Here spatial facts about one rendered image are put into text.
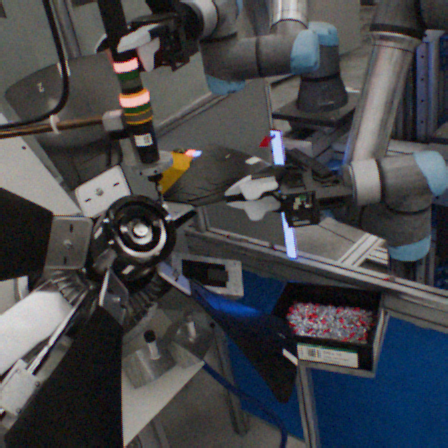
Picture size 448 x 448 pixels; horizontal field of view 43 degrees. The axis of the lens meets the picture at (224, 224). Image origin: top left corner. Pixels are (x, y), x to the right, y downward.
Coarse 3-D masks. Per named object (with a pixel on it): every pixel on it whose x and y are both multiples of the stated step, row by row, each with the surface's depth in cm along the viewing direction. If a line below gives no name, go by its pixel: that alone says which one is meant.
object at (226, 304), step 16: (192, 288) 91; (208, 288) 100; (208, 304) 90; (224, 304) 95; (240, 304) 102; (224, 320) 90; (240, 320) 93; (256, 320) 99; (272, 320) 104; (240, 336) 89; (256, 336) 93; (272, 336) 98; (288, 336) 102; (256, 352) 89; (272, 352) 93; (288, 352) 97; (256, 368) 87; (272, 368) 90; (288, 368) 93; (272, 384) 87; (288, 384) 90; (288, 400) 88
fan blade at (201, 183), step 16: (208, 160) 112; (224, 160) 111; (240, 160) 111; (192, 176) 107; (208, 176) 106; (224, 176) 105; (240, 176) 105; (176, 192) 102; (192, 192) 100; (208, 192) 99; (224, 192) 100
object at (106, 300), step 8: (112, 272) 85; (112, 280) 85; (104, 288) 82; (112, 288) 85; (120, 288) 88; (104, 296) 82; (112, 296) 85; (104, 304) 82; (112, 304) 85; (120, 304) 88; (112, 312) 85; (120, 312) 88; (120, 320) 88
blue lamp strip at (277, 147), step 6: (276, 132) 118; (276, 138) 118; (276, 144) 119; (276, 150) 120; (276, 156) 121; (282, 156) 120; (276, 162) 122; (282, 162) 121; (288, 234) 131; (288, 240) 132; (288, 246) 133; (288, 252) 134; (294, 252) 133
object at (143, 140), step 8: (136, 128) 87; (144, 128) 87; (152, 128) 88; (136, 136) 88; (144, 136) 87; (152, 136) 88; (136, 144) 89; (144, 144) 88; (152, 144) 89; (144, 152) 89; (152, 152) 89; (144, 160) 90; (152, 160) 90; (152, 176) 92; (160, 176) 92
